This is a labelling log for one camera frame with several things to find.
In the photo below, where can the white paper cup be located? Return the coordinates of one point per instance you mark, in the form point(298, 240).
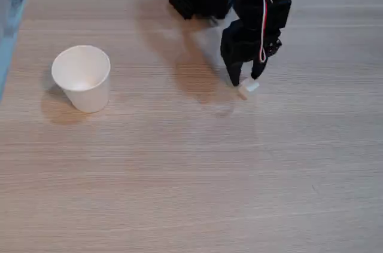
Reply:
point(86, 97)

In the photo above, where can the blue denim fabric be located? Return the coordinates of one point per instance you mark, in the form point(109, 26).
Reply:
point(12, 1)

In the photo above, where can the small white cube block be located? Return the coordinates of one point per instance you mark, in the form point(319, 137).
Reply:
point(246, 89)

